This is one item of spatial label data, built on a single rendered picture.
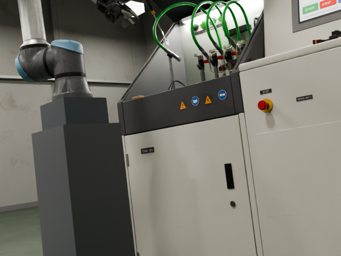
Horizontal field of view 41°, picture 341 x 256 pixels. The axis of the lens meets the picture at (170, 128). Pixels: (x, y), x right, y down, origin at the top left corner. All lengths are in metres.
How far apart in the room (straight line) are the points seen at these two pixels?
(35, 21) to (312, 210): 1.23
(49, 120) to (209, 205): 0.73
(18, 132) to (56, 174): 9.89
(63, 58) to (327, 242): 1.14
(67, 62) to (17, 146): 9.78
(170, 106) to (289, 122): 0.57
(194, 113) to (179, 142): 0.15
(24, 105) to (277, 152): 10.25
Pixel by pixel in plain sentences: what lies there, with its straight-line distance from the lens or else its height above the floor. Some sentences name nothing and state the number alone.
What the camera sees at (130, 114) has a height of 0.88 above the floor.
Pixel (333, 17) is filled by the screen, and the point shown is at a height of 1.12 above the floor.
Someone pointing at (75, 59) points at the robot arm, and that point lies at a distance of 1.72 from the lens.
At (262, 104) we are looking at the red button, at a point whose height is 0.80.
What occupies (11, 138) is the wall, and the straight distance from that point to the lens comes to 11.41.
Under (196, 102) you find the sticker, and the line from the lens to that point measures 1.92.
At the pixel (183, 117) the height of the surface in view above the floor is 0.82.
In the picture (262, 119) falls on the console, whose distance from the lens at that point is 1.75.
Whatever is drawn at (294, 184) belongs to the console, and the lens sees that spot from 1.71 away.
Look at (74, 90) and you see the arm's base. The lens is 1.67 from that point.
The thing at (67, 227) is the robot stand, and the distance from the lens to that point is 1.59.
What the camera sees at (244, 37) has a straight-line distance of 2.44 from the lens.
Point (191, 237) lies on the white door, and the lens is 2.00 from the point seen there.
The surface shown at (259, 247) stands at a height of 0.27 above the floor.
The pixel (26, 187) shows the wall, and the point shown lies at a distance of 11.47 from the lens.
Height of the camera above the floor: 0.63
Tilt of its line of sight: 5 degrees up
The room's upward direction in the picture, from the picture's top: 7 degrees counter-clockwise
